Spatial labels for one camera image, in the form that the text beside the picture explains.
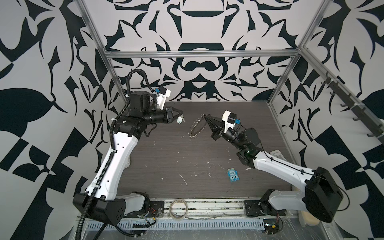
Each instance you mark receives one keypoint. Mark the small green circuit board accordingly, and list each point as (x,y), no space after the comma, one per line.
(273,227)

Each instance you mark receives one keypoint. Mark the black wall hook rail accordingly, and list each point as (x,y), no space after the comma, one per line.
(360,110)

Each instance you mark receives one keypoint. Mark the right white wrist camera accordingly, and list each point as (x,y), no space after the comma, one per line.
(230,120)

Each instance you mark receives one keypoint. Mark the blue owl keychain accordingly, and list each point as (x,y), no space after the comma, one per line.
(233,175)

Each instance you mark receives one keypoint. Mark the aluminium frame crossbar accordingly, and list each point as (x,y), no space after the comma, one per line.
(200,54)

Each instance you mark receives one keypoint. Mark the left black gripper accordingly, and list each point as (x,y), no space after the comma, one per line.
(166,115)

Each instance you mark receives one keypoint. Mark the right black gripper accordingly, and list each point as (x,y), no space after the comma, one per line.
(219,130)

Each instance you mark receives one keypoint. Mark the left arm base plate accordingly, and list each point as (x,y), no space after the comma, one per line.
(151,209)

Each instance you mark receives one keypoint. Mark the clear tape roll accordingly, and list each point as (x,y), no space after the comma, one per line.
(178,210)

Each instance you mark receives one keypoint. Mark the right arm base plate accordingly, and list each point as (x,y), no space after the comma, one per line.
(257,208)

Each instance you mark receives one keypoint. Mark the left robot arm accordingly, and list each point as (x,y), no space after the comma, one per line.
(145,107)

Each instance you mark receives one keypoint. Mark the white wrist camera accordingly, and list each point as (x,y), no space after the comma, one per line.
(230,120)
(161,96)

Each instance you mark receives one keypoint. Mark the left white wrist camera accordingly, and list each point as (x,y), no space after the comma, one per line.
(161,96)

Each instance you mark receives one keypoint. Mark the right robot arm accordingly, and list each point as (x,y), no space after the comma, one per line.
(316,191)

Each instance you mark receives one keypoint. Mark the white rectangular device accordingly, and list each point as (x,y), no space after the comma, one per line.
(278,154)

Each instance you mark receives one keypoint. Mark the white perforated cable duct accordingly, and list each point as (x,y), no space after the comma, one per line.
(206,224)

